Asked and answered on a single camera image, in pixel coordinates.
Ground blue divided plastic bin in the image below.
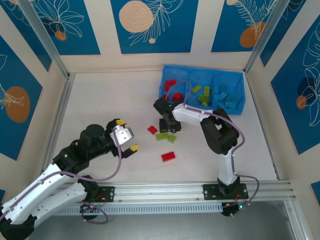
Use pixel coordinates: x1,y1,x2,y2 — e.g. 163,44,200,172
158,64,247,116

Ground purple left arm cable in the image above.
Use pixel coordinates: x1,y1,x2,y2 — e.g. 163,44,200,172
0,128,123,225

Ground long red lego brick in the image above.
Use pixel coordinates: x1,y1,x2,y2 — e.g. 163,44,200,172
161,151,176,163

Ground wide aluminium frame rail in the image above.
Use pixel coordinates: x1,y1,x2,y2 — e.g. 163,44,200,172
21,181,294,205

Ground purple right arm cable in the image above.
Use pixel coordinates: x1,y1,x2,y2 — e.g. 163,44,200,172
166,80,260,220

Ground aluminium frame post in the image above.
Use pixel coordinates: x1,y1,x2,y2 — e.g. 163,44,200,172
243,0,288,75
16,0,70,79

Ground black controller board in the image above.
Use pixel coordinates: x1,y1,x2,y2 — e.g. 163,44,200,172
79,202,103,216
221,201,248,218

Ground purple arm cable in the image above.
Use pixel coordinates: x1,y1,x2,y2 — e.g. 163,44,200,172
166,80,260,220
0,128,123,225

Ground grey slotted cable duct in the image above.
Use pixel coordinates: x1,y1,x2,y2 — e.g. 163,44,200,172
53,202,224,216

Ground blue floral wall poster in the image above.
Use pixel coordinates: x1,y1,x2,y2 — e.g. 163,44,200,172
271,22,320,156
31,0,102,56
259,0,308,68
0,34,43,161
110,0,200,55
0,0,53,73
211,0,286,53

